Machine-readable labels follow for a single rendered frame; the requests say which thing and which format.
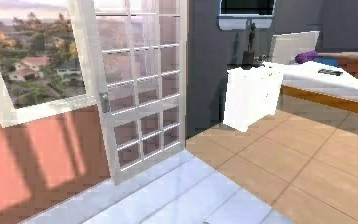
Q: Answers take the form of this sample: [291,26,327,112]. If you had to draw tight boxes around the blue pillow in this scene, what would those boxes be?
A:
[311,56,341,68]

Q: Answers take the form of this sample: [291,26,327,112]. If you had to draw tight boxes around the white glass paned door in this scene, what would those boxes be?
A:
[67,0,189,186]

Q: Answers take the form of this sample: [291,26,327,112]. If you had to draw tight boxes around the white bedside cabinet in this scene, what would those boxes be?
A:
[222,63,285,133]

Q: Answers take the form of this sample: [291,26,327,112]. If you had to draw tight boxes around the dark statuette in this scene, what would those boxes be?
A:
[242,22,257,67]

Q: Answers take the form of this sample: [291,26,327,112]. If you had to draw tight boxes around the black remote control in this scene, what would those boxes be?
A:
[317,68,344,77]

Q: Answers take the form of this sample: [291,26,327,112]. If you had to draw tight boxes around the grey door handle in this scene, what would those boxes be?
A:
[99,91,110,114]

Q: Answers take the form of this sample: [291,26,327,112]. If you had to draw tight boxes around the white bed with wooden frame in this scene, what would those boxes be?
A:
[262,30,358,118]

